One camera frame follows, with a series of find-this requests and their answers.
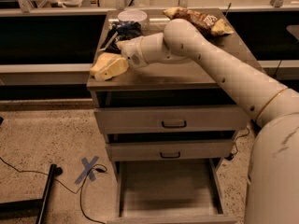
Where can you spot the top drawer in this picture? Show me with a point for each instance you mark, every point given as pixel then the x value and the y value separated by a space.
pixel 170 119

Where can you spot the grey drawer cabinet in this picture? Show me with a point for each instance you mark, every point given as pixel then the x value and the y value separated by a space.
pixel 174 83

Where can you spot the white bowl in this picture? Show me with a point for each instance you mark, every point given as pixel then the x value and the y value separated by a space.
pixel 133 19

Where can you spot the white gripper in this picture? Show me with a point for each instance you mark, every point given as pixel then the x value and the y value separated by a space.
pixel 132 54

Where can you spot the brown chip bag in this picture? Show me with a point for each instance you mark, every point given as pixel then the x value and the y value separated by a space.
pixel 207 24

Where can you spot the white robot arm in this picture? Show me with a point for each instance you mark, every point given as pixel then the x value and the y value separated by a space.
pixel 272 179

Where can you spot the blue tape cross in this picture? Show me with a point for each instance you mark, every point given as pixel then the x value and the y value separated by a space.
pixel 87 169

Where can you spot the yellow sponge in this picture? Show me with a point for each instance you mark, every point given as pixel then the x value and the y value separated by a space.
pixel 102 61

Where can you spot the blue chip bag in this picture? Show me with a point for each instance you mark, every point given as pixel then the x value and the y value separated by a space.
pixel 120 31

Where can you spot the middle drawer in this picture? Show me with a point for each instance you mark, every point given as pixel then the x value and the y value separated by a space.
pixel 153 151

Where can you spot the black stand leg left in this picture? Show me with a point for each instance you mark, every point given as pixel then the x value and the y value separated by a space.
pixel 35 207

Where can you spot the open bottom drawer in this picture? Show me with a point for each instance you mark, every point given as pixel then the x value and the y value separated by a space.
pixel 170 192

